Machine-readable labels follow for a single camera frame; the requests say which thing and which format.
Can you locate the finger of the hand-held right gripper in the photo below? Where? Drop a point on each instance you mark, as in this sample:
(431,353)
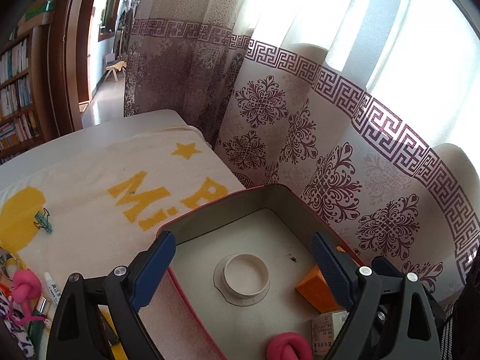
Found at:
(380,263)

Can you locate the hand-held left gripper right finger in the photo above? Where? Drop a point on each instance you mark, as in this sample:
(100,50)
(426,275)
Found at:
(332,270)

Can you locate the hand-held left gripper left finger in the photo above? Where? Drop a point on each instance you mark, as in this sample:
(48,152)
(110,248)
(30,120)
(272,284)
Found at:
(153,270)

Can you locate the orange rubber cube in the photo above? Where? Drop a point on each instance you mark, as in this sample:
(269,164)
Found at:
(313,288)

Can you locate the dark brown cosmetic bottle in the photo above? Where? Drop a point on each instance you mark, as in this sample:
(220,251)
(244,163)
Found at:
(110,332)

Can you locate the red tin box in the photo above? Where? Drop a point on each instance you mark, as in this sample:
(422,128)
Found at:
(262,240)

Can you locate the white ointment tube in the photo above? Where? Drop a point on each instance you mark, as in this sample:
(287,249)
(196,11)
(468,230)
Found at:
(52,288)

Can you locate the dark green cosmetic tube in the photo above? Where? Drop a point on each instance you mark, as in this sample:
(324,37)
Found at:
(42,305)

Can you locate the teal binder clip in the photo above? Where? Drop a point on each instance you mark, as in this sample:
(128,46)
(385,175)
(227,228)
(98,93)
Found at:
(44,222)

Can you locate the silver metal bulldog clip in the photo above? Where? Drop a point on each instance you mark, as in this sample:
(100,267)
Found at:
(7,266)

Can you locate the leopard print plush toy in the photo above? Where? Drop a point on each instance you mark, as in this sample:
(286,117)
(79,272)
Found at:
(15,335)

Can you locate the cream towel with yellow print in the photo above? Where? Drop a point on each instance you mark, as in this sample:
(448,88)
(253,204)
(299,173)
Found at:
(112,232)

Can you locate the pale green medicine box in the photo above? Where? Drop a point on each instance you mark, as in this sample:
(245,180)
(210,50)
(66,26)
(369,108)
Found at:
(324,332)

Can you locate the small white round cup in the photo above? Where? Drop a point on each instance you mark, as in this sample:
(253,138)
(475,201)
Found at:
(245,272)

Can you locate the purple patterned curtain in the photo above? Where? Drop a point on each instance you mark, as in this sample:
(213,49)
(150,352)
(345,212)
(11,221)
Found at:
(318,150)
(168,75)

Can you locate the small wooden stool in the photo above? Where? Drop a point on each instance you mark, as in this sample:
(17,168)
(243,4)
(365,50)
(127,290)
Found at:
(115,68)

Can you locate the wooden bookshelf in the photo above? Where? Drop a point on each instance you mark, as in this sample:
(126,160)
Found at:
(39,82)

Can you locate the rows of books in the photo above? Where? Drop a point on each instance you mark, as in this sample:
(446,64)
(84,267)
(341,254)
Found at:
(15,93)

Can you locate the green gift box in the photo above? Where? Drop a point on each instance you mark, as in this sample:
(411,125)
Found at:
(37,9)

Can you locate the brown wooden door frame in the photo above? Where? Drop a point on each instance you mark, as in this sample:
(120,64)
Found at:
(75,63)

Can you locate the wooden window frame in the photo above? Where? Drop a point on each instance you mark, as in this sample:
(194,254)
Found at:
(107,33)

